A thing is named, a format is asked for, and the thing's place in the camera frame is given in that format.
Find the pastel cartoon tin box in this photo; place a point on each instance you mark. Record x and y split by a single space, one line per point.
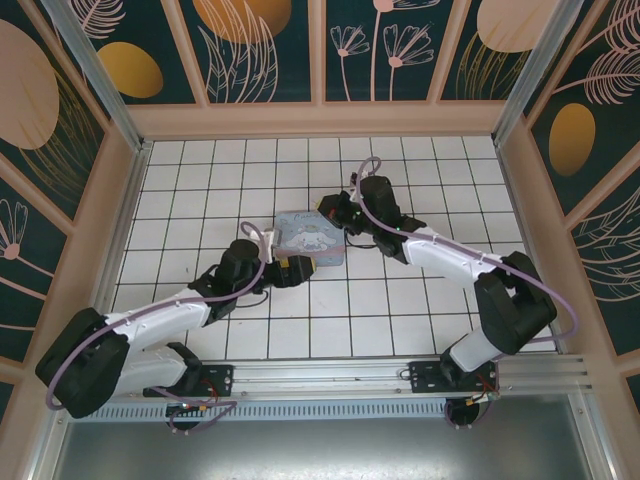
305 240

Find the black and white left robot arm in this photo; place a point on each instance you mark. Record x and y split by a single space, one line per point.
160 316

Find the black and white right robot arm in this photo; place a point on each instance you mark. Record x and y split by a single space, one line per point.
450 252

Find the grey metal sheet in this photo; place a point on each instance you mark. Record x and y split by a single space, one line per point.
320 450

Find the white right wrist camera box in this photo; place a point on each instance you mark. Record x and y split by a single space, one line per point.
355 194

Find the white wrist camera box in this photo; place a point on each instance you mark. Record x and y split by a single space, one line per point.
272 240
355 194

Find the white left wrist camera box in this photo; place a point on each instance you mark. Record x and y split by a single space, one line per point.
272 240

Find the aluminium mounting rail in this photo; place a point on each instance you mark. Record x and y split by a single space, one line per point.
320 372

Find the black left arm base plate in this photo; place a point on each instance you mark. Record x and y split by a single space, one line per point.
215 380

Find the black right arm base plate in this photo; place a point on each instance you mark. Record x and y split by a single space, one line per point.
425 377

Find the aluminium frame post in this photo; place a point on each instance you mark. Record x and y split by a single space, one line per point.
530 80
107 95

